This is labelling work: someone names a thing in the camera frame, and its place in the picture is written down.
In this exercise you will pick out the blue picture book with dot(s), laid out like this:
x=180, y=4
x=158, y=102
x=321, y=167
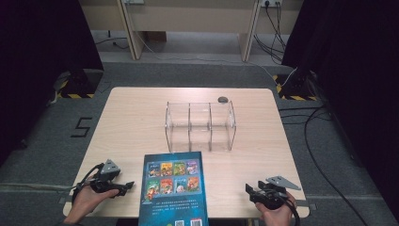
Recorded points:
x=172, y=201

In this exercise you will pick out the dark round table grommet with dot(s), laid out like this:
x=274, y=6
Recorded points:
x=223, y=100

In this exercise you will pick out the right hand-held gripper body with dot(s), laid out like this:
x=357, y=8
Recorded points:
x=271, y=196

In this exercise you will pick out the black stand base striped tape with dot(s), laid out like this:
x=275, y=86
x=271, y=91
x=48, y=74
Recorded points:
x=296, y=89
x=80, y=84

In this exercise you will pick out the white wall power socket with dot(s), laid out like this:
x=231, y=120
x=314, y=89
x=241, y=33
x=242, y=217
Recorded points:
x=271, y=2
x=134, y=1

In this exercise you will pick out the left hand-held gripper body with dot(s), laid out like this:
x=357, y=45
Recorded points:
x=108, y=180

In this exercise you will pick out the person's left hand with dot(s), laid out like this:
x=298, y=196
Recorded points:
x=84, y=201

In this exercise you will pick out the clear acrylic divided rack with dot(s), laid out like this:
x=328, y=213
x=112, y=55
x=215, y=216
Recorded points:
x=200, y=125

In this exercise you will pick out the black curtain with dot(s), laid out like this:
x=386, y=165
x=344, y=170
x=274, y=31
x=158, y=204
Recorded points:
x=40, y=62
x=354, y=78

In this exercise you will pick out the person's right hand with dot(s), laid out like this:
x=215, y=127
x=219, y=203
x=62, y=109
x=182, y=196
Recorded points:
x=277, y=216

